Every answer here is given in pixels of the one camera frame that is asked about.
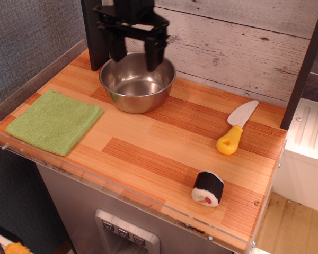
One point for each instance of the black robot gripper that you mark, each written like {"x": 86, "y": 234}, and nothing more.
{"x": 137, "y": 20}

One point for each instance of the stainless steel bowl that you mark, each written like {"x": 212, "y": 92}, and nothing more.
{"x": 132, "y": 88}

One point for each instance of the green folded towel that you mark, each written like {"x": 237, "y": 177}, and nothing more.
{"x": 54, "y": 122}

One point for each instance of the clear acrylic table guard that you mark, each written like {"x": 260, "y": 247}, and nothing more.
{"x": 158, "y": 165}

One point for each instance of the plush sushi roll toy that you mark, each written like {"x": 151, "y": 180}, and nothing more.
{"x": 208, "y": 189}

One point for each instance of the silver toy fridge cabinet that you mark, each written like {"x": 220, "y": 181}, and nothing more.
{"x": 77, "y": 202}

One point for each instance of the grey ice dispenser panel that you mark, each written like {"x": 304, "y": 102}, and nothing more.
{"x": 120, "y": 236}

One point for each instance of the white toy sink unit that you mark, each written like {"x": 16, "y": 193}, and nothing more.
{"x": 297, "y": 173}

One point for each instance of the orange plush toy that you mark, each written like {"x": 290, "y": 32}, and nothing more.
{"x": 16, "y": 248}

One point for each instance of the dark left shelf post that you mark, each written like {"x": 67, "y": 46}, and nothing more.
{"x": 98, "y": 51}

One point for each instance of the dark shelf post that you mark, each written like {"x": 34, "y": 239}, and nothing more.
{"x": 304, "y": 72}
{"x": 98, "y": 51}

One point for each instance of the toy knife yellow handle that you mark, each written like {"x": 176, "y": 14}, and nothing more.
{"x": 229, "y": 143}

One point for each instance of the dark right shelf post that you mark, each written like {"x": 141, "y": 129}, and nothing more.
{"x": 304, "y": 72}

